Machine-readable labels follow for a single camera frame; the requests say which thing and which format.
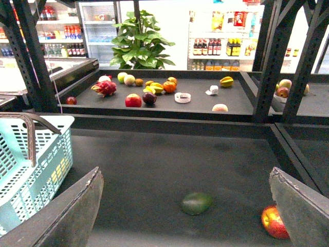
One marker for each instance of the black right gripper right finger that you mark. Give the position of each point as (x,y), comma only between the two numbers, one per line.
(303,211)

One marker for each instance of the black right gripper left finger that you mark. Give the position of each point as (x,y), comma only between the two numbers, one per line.
(66,221)

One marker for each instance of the yellow orange mango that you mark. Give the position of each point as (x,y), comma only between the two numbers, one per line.
(61,171)

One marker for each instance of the light blue plastic basket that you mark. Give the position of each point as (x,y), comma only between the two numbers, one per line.
(25,190)

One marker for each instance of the grey basket handle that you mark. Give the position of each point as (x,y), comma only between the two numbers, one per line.
(29,119)

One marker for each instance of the red yellow apple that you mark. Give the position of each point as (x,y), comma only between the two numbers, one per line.
(273,223)

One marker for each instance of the green avocado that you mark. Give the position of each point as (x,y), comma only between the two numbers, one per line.
(196,203)

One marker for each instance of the small dark red fruit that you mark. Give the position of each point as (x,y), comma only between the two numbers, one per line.
(71,100)

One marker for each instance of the fruits in right tray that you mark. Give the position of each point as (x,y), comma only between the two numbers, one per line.
(283,88)

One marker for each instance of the black fruit display tray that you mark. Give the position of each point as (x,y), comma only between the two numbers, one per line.
(239,98)

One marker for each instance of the pale peach front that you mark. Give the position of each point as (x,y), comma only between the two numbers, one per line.
(220,108)

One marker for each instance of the red apple on shelf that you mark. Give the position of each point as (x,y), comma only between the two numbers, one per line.
(133,100)

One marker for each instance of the pink dragon fruit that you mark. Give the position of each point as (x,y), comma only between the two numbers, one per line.
(105,88)

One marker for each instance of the dark purple plum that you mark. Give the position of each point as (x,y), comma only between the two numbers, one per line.
(149,98)

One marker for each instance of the white round fruit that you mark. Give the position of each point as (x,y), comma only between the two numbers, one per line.
(104,78)

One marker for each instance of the yellow star fruit right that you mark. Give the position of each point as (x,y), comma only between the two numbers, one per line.
(226,81)

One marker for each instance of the small silver tape roll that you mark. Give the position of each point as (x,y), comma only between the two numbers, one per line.
(213,90)

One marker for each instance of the brown kiwi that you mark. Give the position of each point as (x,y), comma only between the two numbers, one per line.
(139,82)

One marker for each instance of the small brown fruit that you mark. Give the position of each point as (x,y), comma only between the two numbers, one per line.
(148,83)

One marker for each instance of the white tape roll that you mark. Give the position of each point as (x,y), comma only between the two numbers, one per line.
(182,97)

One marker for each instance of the orange persimmon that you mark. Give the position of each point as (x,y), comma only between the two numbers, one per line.
(169,87)

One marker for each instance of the green red apple behind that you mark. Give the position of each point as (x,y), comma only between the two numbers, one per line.
(172,79)

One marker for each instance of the green potted plant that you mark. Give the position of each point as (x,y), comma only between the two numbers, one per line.
(138,44)

